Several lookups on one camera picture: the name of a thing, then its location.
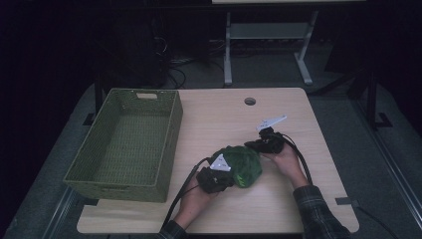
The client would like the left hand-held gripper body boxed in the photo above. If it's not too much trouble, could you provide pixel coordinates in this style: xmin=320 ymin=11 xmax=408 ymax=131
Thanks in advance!
xmin=195 ymin=152 xmax=236 ymax=194

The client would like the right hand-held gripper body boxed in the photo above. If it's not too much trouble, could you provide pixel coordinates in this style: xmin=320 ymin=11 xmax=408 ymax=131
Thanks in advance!
xmin=255 ymin=115 xmax=289 ymax=154

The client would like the dark green fuzzy cloth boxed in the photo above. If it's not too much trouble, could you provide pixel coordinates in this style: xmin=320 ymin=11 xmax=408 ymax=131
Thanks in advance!
xmin=212 ymin=144 xmax=264 ymax=189

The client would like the person's right hand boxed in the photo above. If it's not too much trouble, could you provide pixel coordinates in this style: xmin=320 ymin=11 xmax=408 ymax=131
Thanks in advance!
xmin=261 ymin=142 xmax=311 ymax=190

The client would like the person's left hand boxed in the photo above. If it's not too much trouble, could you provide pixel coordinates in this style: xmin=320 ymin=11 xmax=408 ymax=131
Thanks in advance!
xmin=172 ymin=183 xmax=217 ymax=231

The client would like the green woven basket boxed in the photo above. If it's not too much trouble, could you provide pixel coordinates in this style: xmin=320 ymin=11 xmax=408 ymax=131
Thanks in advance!
xmin=63 ymin=88 xmax=184 ymax=203

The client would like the grey tape strip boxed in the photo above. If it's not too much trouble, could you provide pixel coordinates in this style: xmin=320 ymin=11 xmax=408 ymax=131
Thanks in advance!
xmin=334 ymin=196 xmax=361 ymax=207

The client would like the black metal stand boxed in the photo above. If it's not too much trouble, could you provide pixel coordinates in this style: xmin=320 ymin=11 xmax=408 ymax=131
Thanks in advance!
xmin=347 ymin=68 xmax=394 ymax=131

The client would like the white metal stand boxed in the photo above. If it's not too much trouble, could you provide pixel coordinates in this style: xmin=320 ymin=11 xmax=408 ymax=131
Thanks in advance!
xmin=223 ymin=10 xmax=319 ymax=87

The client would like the right hand-held gripper black cable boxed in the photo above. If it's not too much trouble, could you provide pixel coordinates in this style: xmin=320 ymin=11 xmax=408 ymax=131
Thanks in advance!
xmin=281 ymin=132 xmax=314 ymax=186

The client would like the bundle of floor cables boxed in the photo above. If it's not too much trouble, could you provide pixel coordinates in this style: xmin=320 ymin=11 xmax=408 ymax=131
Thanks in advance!
xmin=155 ymin=34 xmax=227 ymax=90

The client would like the thin black floor cable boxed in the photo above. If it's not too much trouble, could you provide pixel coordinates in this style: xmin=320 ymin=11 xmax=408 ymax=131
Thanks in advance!
xmin=355 ymin=204 xmax=400 ymax=239

